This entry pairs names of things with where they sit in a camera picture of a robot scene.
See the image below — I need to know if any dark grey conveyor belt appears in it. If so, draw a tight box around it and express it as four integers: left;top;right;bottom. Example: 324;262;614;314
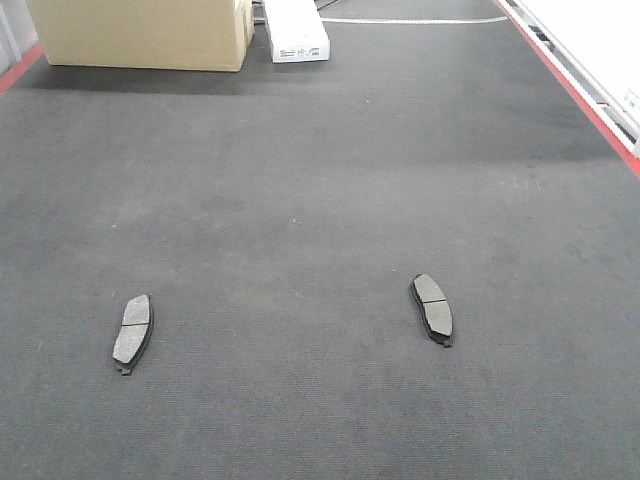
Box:
1;1;639;479

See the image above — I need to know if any cardboard box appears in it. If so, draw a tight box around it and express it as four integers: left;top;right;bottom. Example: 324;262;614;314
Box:
27;0;254;72

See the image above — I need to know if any brake pad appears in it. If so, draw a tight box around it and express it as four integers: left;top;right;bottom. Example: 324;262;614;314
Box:
411;273;454;348
112;294;154;376

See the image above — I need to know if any red conveyor side rail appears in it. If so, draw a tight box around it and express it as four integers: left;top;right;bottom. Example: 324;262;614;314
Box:
495;1;639;177

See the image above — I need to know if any white long box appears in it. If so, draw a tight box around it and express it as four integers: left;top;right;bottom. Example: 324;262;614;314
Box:
263;0;330;64

